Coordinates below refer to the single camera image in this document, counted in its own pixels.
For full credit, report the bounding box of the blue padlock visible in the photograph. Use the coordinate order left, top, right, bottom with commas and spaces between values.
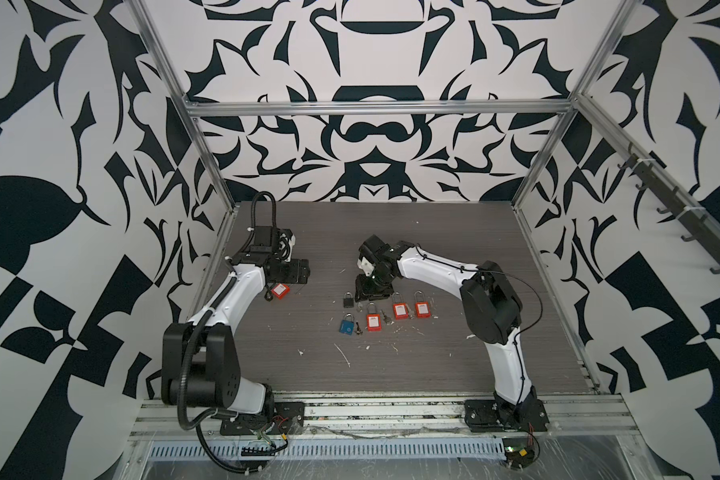
339, 313, 356, 336

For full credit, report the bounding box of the red padlock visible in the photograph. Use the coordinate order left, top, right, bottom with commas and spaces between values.
414, 290, 432, 319
271, 283, 290, 299
366, 302, 383, 332
391, 292, 410, 320

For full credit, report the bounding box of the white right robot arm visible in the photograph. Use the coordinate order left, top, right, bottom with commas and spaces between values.
355, 235, 540, 429

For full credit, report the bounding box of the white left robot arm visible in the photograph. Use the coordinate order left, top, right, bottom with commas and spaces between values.
161, 226, 310, 425

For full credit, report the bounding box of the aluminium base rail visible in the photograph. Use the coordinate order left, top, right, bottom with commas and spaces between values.
131, 392, 637, 436

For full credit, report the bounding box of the white slotted cable duct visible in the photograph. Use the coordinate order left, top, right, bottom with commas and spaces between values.
146, 436, 508, 462

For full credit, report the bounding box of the small black padlock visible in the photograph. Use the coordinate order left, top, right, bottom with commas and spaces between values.
342, 292, 355, 309

